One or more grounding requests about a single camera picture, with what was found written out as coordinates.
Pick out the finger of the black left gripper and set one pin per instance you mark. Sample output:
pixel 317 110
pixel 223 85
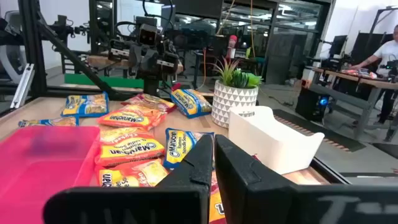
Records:
pixel 136 59
pixel 152 63

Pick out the computer tower with blue light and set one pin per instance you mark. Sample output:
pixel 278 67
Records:
pixel 311 104

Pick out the white chair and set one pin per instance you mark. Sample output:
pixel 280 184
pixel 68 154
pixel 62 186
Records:
pixel 11 49

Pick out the wooden workbench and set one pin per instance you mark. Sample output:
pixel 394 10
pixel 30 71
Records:
pixel 102 61

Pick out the black hazard-striped floor mat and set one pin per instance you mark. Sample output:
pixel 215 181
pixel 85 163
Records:
pixel 311 130

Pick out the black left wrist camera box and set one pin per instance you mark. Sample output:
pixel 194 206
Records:
pixel 147 35

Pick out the black background robot arm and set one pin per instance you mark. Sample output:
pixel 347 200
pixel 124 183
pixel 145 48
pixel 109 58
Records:
pixel 62 29

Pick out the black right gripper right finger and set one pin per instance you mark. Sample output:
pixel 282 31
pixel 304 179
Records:
pixel 248 193

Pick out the blue Maruchan soy sauce packet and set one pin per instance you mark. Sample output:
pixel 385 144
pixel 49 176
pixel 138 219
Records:
pixel 85 104
pixel 178 147
pixel 48 122
pixel 191 102

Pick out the succulent in white patterned pot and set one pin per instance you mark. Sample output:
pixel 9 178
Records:
pixel 233 102

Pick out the pink bottle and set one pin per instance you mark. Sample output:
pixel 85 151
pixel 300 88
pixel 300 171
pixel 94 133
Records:
pixel 232 43

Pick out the wooden background table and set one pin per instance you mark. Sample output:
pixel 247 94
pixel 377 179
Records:
pixel 348 76

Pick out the orange Maruchan chicken ramen packet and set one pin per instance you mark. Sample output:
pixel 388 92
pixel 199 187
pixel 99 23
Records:
pixel 133 175
pixel 129 147
pixel 133 117

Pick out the person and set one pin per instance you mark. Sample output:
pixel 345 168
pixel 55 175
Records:
pixel 387 53

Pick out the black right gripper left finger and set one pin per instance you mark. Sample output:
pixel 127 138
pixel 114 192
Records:
pixel 186 199

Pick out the green floor board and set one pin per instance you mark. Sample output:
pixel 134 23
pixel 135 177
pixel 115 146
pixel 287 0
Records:
pixel 102 81

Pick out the black background monitor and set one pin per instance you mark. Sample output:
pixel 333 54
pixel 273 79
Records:
pixel 338 45

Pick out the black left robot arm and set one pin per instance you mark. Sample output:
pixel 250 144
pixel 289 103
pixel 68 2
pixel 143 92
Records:
pixel 152 85

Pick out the silver aluminium bar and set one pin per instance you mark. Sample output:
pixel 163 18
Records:
pixel 22 86

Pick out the white plastic bin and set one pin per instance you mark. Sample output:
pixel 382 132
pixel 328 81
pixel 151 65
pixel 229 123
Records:
pixel 273 140

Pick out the pink plastic bin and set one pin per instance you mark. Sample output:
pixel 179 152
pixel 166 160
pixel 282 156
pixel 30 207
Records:
pixel 46 161

